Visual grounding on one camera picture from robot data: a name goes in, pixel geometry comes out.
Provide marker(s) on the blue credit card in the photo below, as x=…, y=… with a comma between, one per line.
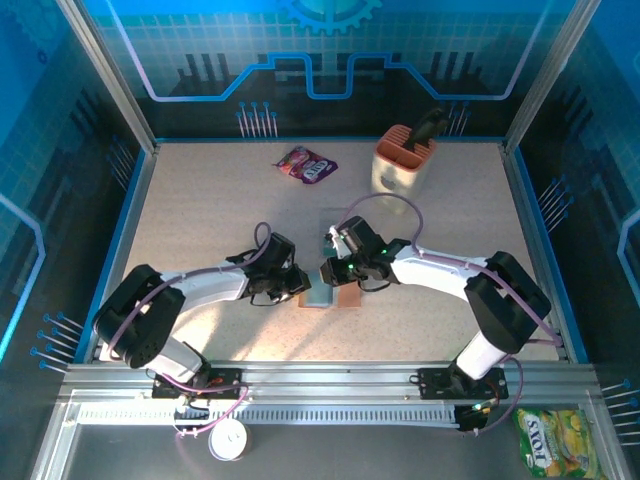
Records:
x=320, y=297

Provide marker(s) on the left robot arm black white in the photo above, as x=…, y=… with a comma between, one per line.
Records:
x=210, y=285

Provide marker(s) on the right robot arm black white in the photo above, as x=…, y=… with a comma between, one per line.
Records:
x=430, y=272

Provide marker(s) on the cream orange knife block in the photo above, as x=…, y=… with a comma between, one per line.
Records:
x=395, y=170

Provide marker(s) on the purple candy bag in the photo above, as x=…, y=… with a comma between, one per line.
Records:
x=305, y=167

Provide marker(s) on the white round tape roll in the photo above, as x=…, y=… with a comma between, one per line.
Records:
x=227, y=440

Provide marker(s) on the yellow green candy bag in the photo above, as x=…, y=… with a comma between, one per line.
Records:
x=555, y=442

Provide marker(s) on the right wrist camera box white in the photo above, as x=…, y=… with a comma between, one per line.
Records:
x=338, y=242

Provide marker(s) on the aluminium front rail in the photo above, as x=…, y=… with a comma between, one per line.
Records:
x=325, y=380

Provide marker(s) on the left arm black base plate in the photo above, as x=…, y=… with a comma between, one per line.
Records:
x=225, y=382

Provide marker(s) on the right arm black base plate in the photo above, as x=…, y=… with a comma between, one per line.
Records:
x=435, y=384

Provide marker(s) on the aluminium side rail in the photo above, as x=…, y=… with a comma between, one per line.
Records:
x=135, y=210
x=524, y=210

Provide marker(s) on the aluminium frame post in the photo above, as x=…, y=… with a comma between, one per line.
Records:
x=111, y=75
x=550, y=75

